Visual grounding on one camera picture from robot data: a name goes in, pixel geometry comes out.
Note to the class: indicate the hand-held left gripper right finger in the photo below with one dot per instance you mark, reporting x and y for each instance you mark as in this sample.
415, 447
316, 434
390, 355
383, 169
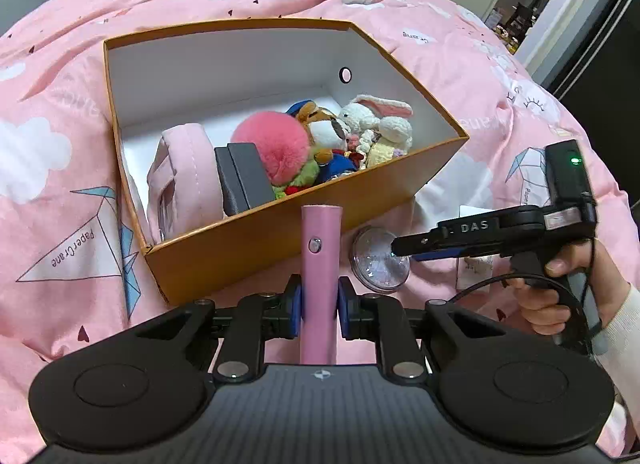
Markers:
344, 306

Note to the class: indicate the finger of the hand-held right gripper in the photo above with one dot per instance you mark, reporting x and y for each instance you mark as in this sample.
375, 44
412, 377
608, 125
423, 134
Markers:
415, 244
450, 255

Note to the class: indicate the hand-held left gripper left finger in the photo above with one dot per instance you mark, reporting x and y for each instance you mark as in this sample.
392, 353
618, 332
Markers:
296, 306

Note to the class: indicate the pink cylindrical tube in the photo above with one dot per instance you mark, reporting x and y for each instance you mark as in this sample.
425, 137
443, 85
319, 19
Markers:
320, 294

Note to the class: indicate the white printed paper card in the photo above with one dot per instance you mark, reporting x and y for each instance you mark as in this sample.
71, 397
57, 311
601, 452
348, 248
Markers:
472, 271

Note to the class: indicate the round clear glitter case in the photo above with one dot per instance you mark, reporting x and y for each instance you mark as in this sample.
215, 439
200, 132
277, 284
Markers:
377, 264

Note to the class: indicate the orange cardboard box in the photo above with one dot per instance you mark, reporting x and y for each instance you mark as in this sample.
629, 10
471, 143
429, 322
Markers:
280, 234

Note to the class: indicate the white crochet rabbit toy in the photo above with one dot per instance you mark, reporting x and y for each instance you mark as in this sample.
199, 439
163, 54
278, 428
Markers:
382, 129

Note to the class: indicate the brown dog plush blue hat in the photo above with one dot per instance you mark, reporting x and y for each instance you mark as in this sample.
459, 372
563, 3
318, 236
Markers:
325, 137

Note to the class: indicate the person's right forearm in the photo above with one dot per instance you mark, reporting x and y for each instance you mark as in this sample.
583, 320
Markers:
625, 339

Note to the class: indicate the person's right hand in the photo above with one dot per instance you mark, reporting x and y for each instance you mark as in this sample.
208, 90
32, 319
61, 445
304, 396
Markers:
607, 279

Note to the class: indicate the green fuzzy plush toy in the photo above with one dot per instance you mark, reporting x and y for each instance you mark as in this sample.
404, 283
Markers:
300, 179

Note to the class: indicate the small black box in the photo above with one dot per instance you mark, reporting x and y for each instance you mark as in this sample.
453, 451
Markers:
242, 179

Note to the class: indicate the pink fluffy pompom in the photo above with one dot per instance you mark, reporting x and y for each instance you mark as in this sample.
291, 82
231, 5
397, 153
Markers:
272, 144

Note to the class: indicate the pink padded pouch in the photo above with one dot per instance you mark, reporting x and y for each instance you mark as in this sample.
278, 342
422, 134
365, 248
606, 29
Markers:
187, 179

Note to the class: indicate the dark tall cabinet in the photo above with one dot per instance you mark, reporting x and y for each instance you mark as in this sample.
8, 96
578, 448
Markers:
600, 19

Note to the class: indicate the pink printed blanket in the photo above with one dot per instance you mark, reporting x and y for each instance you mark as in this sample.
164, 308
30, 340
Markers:
60, 194

